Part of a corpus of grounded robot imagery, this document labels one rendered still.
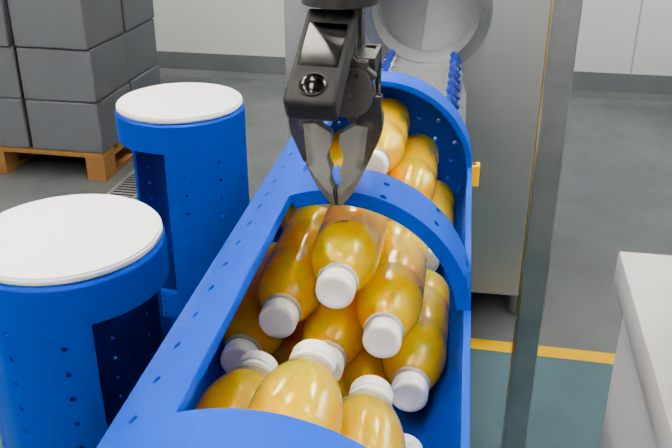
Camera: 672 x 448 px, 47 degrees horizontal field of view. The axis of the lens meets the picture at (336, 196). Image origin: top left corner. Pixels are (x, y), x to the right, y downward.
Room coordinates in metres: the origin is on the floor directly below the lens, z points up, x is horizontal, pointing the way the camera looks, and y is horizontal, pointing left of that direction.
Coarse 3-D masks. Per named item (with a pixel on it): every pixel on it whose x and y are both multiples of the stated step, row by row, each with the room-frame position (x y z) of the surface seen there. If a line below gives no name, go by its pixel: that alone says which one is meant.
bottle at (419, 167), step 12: (408, 144) 1.11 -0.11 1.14; (420, 144) 1.10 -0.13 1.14; (432, 144) 1.13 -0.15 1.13; (408, 156) 1.06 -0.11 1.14; (420, 156) 1.06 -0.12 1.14; (432, 156) 1.08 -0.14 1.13; (396, 168) 1.02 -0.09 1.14; (408, 168) 1.01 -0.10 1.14; (420, 168) 1.01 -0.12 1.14; (432, 168) 1.05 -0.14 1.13; (408, 180) 0.99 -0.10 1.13; (420, 180) 0.99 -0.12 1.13; (432, 180) 1.01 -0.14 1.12; (432, 192) 1.00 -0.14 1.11
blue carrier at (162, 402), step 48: (384, 96) 1.17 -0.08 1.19; (432, 96) 1.12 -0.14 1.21; (288, 144) 0.98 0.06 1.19; (288, 192) 0.74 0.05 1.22; (384, 192) 0.73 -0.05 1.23; (240, 240) 0.66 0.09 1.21; (432, 240) 0.71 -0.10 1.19; (240, 288) 0.55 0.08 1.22; (192, 336) 0.49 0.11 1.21; (144, 384) 0.46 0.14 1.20; (192, 384) 0.42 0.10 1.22; (144, 432) 0.38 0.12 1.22; (192, 432) 0.37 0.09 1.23; (240, 432) 0.36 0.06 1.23; (288, 432) 0.37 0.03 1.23; (336, 432) 0.38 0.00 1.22; (432, 432) 0.62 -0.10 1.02
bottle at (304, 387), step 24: (288, 360) 0.52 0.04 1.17; (312, 360) 0.50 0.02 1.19; (264, 384) 0.47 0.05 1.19; (288, 384) 0.46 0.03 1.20; (312, 384) 0.46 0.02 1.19; (336, 384) 0.48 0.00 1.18; (264, 408) 0.44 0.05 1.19; (288, 408) 0.43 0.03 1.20; (312, 408) 0.44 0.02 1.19; (336, 408) 0.46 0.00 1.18
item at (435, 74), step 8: (400, 64) 2.38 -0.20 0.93; (408, 64) 2.38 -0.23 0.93; (416, 64) 2.37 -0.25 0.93; (424, 64) 2.37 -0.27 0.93; (432, 64) 2.36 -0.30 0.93; (440, 64) 2.36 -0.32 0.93; (448, 64) 2.36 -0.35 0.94; (400, 72) 2.29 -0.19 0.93; (408, 72) 2.29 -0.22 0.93; (416, 72) 2.29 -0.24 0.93; (424, 72) 2.29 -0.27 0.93; (432, 72) 2.29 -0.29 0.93; (440, 72) 2.29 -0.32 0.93; (424, 80) 2.21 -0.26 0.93; (432, 80) 2.21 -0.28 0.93; (440, 80) 2.21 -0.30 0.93; (440, 88) 2.13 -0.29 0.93; (464, 88) 2.34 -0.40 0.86; (464, 96) 2.27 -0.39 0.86; (464, 104) 2.20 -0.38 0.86; (464, 112) 2.13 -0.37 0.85; (464, 120) 2.07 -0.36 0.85
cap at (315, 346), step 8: (296, 344) 0.54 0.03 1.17; (304, 344) 0.53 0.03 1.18; (312, 344) 0.53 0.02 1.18; (320, 344) 0.53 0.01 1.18; (296, 352) 0.53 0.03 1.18; (312, 352) 0.52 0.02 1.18; (320, 352) 0.52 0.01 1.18; (328, 352) 0.53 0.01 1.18; (328, 360) 0.52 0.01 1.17; (336, 360) 0.53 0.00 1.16
